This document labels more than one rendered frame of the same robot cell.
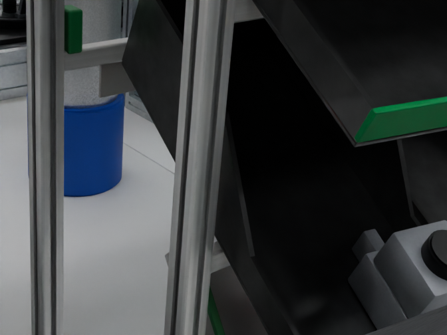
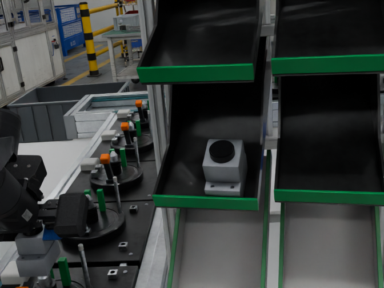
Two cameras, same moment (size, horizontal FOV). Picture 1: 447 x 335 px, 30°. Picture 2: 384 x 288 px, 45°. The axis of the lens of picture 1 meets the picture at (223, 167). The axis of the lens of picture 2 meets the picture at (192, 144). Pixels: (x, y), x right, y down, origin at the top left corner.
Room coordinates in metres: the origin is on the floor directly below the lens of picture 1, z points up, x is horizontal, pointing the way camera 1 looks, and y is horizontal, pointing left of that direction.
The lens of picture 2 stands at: (0.05, -0.49, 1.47)
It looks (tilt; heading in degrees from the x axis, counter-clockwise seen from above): 20 degrees down; 49
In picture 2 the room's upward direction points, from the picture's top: 5 degrees counter-clockwise
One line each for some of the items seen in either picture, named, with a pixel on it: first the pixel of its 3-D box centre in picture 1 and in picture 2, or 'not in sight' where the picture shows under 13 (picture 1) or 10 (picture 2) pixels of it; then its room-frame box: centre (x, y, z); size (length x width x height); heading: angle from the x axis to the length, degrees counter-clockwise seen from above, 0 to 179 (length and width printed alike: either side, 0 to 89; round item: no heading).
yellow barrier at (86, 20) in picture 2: not in sight; (121, 27); (5.20, 7.08, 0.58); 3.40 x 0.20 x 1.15; 36
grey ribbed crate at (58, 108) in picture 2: not in sight; (75, 111); (1.33, 1.99, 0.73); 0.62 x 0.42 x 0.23; 134
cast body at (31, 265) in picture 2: not in sight; (38, 241); (0.28, 0.14, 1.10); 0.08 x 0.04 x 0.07; 44
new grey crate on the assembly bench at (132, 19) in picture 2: not in sight; (128, 22); (3.70, 4.70, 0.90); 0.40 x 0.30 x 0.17; 38
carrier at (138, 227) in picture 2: not in sight; (90, 211); (0.45, 0.31, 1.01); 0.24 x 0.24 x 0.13; 44
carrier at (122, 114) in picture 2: not in sight; (144, 111); (0.99, 0.82, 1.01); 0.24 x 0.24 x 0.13; 44
